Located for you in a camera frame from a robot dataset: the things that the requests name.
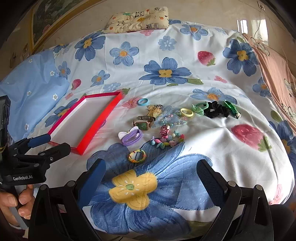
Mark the multicolour striped ring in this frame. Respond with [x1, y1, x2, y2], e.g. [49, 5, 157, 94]
[127, 149, 147, 164]

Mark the colourful bead bracelet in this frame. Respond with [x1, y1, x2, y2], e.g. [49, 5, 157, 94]
[149, 131, 186, 150]

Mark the purple hair tie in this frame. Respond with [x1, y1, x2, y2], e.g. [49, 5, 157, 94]
[117, 126, 144, 147]

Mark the pink hair clip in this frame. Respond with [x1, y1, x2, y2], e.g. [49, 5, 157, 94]
[159, 125, 170, 142]

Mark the yellow hair tie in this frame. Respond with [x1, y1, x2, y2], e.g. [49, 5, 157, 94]
[179, 107, 194, 118]

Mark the mint green bow hair tie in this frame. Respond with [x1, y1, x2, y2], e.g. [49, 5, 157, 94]
[191, 101, 209, 116]

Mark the gold green face watch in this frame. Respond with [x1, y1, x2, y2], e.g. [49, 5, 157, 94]
[133, 115, 156, 131]

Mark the gold bear brooch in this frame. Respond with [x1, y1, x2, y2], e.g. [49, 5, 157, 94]
[147, 104, 163, 118]

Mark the person's left hand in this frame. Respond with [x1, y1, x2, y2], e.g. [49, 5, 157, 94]
[1, 185, 35, 226]

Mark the red shallow tray box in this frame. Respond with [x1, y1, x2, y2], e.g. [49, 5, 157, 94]
[48, 91, 122, 155]

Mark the light blue pillow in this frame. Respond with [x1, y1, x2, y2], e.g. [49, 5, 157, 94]
[1, 50, 69, 142]

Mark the green knitted hair clip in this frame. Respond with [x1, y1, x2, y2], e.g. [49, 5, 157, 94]
[224, 100, 241, 119]

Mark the black scrunchie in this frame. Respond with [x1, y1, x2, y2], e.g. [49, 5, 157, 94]
[204, 101, 230, 118]

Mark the floral white bed quilt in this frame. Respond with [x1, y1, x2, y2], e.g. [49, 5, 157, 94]
[34, 21, 295, 240]

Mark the pink cartoon blanket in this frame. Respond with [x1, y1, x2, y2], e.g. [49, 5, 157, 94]
[242, 33, 295, 131]

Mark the framed landscape painting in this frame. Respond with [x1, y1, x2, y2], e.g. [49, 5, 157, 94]
[30, 0, 101, 54]

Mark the cream cartoon print pillow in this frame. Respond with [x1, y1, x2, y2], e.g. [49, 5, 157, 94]
[103, 6, 169, 34]

